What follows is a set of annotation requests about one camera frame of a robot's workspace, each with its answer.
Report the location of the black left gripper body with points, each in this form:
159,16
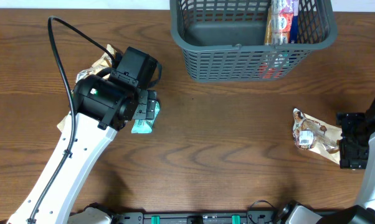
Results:
146,109

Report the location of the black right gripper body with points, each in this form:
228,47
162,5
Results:
354,142

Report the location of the teal wet wipes pack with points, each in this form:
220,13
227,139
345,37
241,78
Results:
145,126

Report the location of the beige nut snack bag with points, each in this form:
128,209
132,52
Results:
311,134

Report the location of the grey plastic basket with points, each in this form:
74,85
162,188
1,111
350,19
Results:
224,41

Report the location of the orange capped snack tube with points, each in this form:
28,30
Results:
268,31

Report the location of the tissue pack multipack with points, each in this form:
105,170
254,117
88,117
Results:
284,21

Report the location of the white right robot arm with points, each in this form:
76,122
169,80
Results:
363,210

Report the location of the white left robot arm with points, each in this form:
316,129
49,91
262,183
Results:
102,108

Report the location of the crumpled beige snack bag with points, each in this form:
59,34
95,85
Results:
100,64

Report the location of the beige brown nut bag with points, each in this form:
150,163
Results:
61,124

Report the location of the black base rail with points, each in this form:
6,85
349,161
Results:
95,213

